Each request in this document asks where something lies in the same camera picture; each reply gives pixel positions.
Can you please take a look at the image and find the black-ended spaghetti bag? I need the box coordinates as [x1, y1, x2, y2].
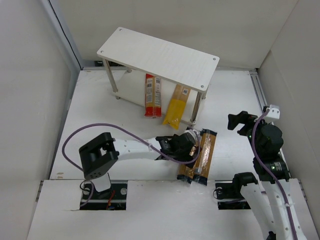
[176, 128, 204, 185]
[192, 128, 217, 186]

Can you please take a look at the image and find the yellow spaghetti bag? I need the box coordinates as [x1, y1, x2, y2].
[162, 84, 191, 130]

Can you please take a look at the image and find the red spaghetti bag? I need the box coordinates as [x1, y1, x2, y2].
[144, 73, 162, 118]

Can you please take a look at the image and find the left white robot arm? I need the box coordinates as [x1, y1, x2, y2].
[79, 130, 200, 193]

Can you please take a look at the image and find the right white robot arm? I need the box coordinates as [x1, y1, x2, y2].
[227, 107, 306, 240]

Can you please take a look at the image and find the white two-tier shelf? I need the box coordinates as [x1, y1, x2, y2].
[97, 27, 220, 125]

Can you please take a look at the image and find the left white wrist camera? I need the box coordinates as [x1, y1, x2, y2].
[184, 128, 201, 143]

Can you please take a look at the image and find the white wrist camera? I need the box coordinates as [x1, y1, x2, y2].
[184, 128, 201, 143]
[263, 104, 280, 123]

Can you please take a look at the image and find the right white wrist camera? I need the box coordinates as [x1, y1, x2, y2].
[263, 104, 280, 123]

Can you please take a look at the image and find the aluminium rail right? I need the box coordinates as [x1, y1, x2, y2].
[249, 70, 265, 103]

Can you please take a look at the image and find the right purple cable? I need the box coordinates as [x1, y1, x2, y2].
[251, 112, 298, 240]

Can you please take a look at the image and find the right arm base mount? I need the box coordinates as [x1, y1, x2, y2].
[212, 181, 251, 210]

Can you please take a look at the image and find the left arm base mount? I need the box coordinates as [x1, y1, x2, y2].
[79, 181, 128, 211]

